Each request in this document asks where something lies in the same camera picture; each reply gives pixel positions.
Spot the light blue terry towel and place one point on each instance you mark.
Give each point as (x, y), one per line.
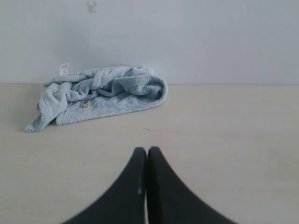
(98, 93)

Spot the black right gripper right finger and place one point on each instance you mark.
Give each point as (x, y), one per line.
(170, 201)

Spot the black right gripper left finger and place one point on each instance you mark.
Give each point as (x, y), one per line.
(123, 202)

